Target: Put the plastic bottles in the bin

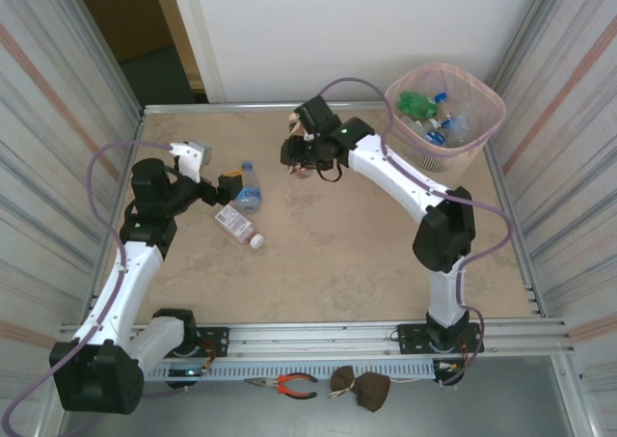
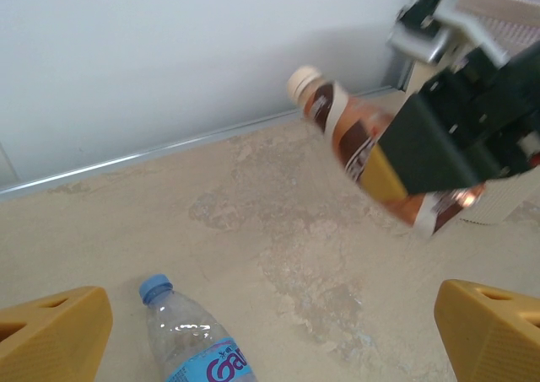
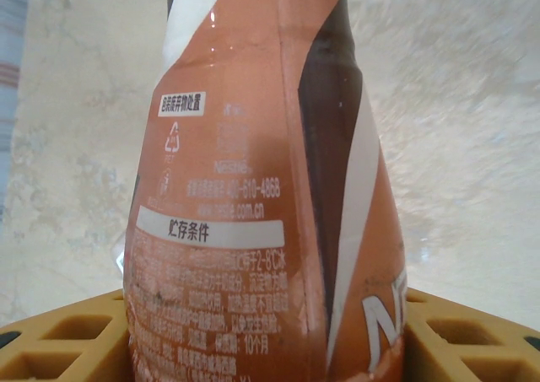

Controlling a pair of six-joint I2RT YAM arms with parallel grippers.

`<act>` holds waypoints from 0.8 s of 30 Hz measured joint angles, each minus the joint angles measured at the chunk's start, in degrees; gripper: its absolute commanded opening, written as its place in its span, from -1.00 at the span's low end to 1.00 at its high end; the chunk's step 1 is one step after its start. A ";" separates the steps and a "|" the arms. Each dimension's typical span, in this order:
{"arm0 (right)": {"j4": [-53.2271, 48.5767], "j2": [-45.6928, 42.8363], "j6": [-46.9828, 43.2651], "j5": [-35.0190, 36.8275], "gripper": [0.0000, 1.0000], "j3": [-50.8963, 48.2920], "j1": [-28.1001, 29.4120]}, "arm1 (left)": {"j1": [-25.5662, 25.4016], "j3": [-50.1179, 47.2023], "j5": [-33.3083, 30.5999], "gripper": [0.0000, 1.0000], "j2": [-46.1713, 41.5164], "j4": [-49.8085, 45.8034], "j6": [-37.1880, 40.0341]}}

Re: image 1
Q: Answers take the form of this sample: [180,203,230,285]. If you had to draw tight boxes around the green plastic bottle yellow cap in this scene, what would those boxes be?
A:
[395,91,440,120]

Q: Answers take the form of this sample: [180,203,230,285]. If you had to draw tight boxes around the blue label bottle white cap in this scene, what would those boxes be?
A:
[422,127,452,148]

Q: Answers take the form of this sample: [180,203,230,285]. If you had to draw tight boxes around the beige plastic waste bin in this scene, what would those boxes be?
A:
[384,62,507,176]

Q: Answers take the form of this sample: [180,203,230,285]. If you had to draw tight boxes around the pink bin liner bag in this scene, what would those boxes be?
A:
[384,62,507,156]

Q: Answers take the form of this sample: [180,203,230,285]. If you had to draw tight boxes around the water bottle light blue label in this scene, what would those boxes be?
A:
[233,160,264,215]

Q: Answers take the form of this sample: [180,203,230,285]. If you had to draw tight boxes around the pink drink bottle white label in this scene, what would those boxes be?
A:
[214,204,265,251]

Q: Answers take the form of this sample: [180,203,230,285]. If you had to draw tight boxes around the aluminium table edge bar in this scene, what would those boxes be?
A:
[142,100,387,116]

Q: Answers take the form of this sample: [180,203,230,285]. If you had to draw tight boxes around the brown wooden door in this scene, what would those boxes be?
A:
[69,0,194,91]

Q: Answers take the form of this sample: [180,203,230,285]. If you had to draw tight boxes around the brown cloth pouch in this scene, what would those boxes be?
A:
[329,365,391,413]

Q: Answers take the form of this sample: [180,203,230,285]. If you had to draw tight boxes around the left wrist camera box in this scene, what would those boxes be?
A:
[168,140,213,183]

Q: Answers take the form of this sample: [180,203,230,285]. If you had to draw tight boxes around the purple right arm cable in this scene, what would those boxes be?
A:
[317,77,515,388]

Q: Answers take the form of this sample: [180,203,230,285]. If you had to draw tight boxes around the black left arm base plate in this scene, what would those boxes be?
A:
[163,326,230,360]

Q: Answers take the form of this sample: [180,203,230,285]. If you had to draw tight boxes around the white door frame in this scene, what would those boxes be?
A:
[148,0,228,104]

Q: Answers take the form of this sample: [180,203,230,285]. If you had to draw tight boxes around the aluminium mounting rail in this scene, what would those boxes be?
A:
[57,316,577,361]

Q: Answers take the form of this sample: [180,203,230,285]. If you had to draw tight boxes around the white slotted cable duct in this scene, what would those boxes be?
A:
[143,359,467,383]

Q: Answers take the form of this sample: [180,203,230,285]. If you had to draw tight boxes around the orange handled pliers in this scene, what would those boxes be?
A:
[243,372,319,400]

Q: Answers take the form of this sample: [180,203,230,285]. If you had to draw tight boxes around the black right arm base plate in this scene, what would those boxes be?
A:
[397,321,485,356]

